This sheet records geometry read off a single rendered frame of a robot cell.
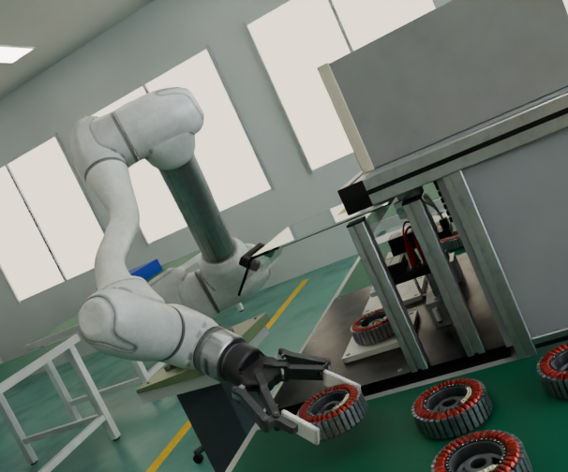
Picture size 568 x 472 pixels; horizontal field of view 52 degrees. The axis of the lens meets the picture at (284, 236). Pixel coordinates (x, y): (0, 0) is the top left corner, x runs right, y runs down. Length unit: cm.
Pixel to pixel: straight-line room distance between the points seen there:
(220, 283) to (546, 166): 109
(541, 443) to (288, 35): 557
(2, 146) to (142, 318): 713
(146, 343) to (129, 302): 7
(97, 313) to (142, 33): 595
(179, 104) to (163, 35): 525
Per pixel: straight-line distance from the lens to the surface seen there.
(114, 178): 135
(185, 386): 177
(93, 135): 144
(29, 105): 769
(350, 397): 94
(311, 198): 618
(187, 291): 179
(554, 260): 99
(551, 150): 95
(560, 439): 82
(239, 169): 638
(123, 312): 95
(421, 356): 105
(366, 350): 121
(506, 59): 104
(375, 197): 96
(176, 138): 144
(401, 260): 119
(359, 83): 106
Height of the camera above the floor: 119
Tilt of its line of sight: 7 degrees down
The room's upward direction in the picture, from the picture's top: 25 degrees counter-clockwise
